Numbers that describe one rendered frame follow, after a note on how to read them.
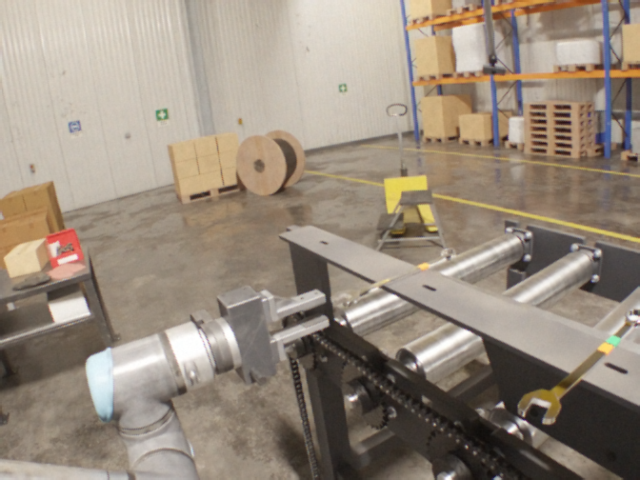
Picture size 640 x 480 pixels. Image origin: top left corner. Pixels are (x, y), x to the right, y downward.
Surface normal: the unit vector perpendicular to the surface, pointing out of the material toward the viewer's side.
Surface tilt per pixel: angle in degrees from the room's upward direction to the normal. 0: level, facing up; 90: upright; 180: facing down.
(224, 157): 90
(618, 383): 0
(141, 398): 91
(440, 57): 90
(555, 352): 0
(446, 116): 90
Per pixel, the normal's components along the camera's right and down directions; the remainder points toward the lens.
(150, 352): 0.14, -0.71
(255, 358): 0.51, 0.22
